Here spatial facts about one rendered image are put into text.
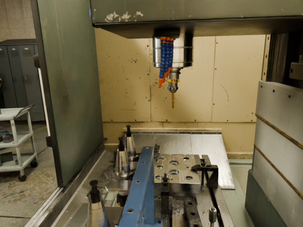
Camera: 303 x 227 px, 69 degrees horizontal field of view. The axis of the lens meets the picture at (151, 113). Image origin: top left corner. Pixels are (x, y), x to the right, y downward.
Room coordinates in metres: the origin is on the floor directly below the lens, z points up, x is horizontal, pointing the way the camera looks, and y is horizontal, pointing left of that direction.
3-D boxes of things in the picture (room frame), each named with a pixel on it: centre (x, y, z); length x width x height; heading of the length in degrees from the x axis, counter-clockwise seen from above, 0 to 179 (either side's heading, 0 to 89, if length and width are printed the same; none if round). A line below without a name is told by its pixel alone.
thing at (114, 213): (0.40, 0.10, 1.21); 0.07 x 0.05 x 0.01; 85
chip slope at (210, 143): (1.55, -0.15, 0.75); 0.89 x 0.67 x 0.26; 85
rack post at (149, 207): (0.73, 0.02, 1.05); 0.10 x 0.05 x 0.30; 85
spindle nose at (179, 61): (0.89, -0.09, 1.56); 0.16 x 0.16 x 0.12
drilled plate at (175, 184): (1.02, -0.11, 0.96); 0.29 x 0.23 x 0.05; 175
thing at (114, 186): (0.51, 0.09, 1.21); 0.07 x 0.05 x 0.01; 85
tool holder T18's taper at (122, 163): (0.57, 0.09, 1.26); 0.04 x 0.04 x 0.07
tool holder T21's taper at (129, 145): (0.68, 0.08, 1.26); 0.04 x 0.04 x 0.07
